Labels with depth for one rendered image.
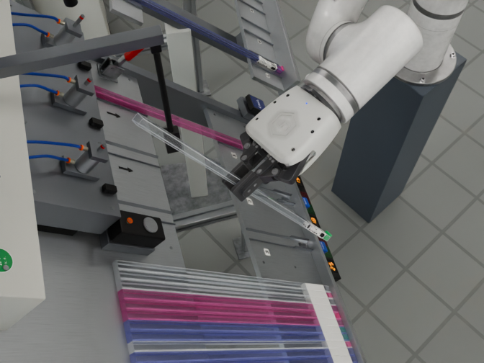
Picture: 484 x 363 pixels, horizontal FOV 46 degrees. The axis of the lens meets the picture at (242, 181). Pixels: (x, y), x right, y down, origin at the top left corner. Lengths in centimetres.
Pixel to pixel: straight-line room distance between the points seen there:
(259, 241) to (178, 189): 104
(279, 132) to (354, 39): 16
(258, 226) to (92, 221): 42
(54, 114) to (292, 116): 32
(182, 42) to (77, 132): 68
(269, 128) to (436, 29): 71
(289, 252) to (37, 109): 56
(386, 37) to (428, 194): 140
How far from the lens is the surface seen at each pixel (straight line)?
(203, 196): 205
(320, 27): 86
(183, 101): 116
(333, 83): 78
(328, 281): 116
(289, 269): 109
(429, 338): 196
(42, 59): 64
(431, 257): 206
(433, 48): 146
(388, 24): 82
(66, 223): 75
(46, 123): 78
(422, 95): 148
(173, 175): 210
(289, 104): 80
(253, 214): 109
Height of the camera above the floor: 180
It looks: 60 degrees down
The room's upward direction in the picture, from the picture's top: straight up
